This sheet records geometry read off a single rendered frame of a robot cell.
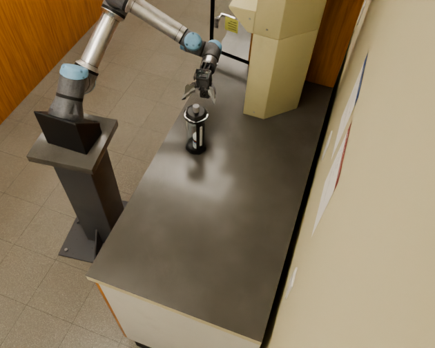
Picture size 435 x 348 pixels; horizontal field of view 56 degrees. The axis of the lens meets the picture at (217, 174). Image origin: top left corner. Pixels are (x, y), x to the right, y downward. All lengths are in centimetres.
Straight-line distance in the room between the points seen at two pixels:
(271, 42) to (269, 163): 54
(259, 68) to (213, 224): 73
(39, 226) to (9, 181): 46
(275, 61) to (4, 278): 205
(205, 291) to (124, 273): 32
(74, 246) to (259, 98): 154
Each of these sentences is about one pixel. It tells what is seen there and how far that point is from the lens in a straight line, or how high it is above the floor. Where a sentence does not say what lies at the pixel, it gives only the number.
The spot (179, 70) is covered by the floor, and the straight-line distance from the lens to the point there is 381.
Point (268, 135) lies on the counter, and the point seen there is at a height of 94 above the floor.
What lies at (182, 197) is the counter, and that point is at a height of 94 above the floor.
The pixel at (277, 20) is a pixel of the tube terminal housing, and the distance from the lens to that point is 174.
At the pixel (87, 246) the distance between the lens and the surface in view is 279.
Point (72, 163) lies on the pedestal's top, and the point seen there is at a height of 94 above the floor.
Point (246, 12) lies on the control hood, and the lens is 176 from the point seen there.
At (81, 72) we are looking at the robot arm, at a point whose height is 125.
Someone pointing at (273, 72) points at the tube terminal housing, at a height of 124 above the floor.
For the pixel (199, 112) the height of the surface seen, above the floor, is 118.
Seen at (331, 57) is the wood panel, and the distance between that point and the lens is 225.
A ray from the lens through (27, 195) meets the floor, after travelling 314.
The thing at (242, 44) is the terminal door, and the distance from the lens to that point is 227.
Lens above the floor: 244
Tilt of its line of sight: 54 degrees down
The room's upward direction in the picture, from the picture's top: 4 degrees clockwise
